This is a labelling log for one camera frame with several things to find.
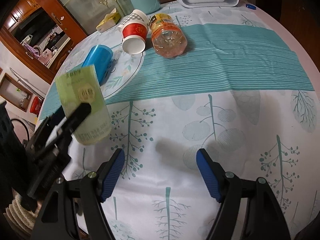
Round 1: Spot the green label plastic bottle cup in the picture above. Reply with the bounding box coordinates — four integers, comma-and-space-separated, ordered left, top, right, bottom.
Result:
55, 65, 111, 145

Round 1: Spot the blue plastic cup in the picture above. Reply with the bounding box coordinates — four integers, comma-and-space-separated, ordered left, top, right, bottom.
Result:
81, 44, 113, 84

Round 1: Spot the red paper cup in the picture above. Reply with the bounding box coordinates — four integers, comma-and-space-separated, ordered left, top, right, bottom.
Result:
121, 20, 149, 55

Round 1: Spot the grey checkered paper cup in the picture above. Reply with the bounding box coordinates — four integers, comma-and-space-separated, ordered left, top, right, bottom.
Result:
117, 9, 149, 30

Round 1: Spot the orange juice bottle cup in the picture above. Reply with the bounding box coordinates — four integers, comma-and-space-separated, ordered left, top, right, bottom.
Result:
149, 13, 188, 59

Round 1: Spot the red tin container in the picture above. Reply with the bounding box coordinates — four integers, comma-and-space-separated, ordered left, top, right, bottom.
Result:
29, 96, 43, 116

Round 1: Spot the wooden kitchen cabinet counter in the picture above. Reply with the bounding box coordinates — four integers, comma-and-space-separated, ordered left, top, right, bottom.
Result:
46, 34, 75, 70

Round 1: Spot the leaf pattern tablecloth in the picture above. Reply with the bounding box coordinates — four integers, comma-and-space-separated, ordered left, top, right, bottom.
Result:
58, 3, 319, 239

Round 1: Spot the yellow tissue box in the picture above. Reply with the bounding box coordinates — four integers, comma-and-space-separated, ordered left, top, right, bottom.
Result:
96, 8, 121, 33

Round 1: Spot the teal striped table runner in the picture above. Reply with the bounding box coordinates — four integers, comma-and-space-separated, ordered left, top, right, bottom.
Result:
38, 23, 315, 120

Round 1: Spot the light blue canister brown lid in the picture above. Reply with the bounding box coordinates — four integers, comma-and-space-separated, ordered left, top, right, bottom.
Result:
130, 0, 161, 15

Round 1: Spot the small blue bottle cap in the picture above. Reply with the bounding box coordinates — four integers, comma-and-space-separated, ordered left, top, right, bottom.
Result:
246, 4, 257, 10

